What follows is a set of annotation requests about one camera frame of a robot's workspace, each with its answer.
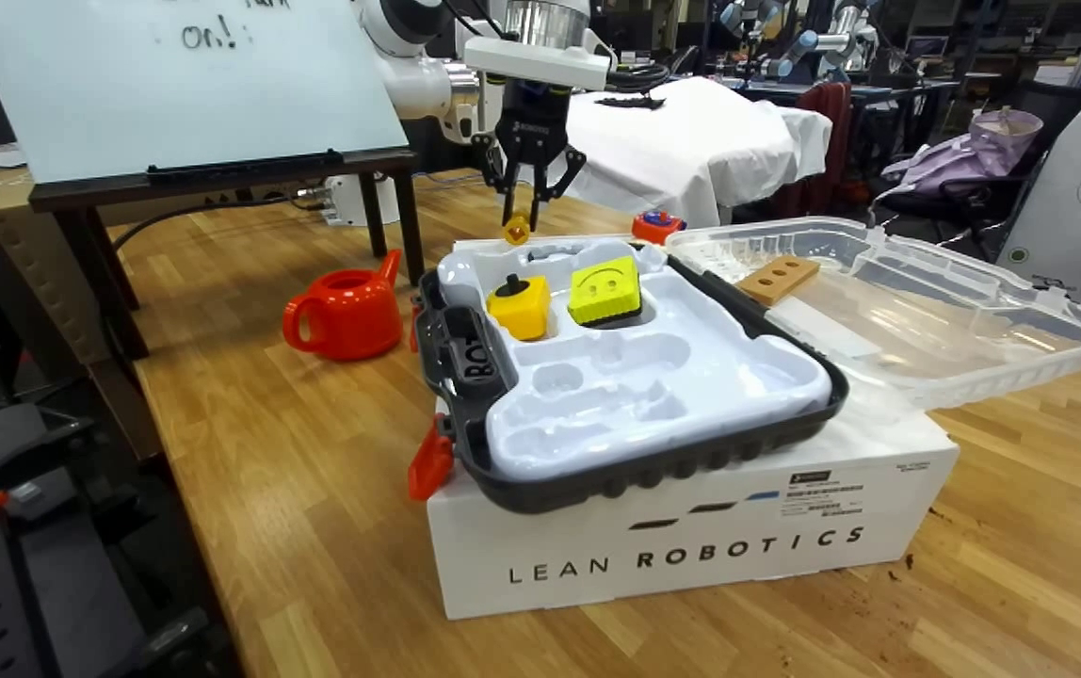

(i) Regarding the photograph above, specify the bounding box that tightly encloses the grey toy tool case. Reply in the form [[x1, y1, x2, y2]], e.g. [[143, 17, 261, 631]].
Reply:
[[407, 231, 851, 516]]

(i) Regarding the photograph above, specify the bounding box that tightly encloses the yellow smiley square block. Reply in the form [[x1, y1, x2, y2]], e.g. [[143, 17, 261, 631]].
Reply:
[[564, 251, 646, 329]]

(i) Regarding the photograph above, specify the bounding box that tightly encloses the yellow block with black hole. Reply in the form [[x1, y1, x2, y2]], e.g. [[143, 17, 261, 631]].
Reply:
[[480, 272, 552, 347]]

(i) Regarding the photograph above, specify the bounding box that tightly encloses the black perforated breadboard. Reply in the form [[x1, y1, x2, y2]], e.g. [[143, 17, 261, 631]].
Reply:
[[0, 465, 212, 678]]

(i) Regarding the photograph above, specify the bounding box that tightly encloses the clear plastic case cover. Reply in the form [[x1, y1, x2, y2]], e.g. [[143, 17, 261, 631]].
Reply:
[[664, 213, 1081, 415]]

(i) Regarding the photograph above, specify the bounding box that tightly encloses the black easel stand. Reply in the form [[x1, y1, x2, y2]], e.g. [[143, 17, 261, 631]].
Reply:
[[25, 165, 429, 370]]

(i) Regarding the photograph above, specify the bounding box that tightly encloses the white board with writing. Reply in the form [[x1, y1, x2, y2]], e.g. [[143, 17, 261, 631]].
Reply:
[[0, 0, 411, 187]]

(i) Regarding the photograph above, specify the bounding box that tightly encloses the wooden strip with three holes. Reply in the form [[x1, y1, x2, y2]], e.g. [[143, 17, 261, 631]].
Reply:
[[731, 251, 824, 312]]

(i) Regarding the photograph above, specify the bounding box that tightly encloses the white cloth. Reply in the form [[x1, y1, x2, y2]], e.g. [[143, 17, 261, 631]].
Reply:
[[551, 76, 836, 231]]

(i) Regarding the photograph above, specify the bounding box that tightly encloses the dark red chair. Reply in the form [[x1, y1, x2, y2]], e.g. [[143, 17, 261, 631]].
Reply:
[[774, 77, 873, 217]]

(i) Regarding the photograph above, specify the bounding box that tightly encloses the white cardboard box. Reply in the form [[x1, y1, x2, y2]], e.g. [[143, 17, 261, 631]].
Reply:
[[423, 374, 960, 621]]

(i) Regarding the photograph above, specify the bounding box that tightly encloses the purple plastic bag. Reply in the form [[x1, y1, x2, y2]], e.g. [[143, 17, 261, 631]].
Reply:
[[878, 106, 1048, 198]]

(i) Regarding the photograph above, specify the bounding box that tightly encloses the red round cap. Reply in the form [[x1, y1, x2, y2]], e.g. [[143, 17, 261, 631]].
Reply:
[[630, 209, 687, 249]]

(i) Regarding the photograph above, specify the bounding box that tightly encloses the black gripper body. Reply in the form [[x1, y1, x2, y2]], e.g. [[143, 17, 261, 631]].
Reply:
[[489, 77, 592, 173]]

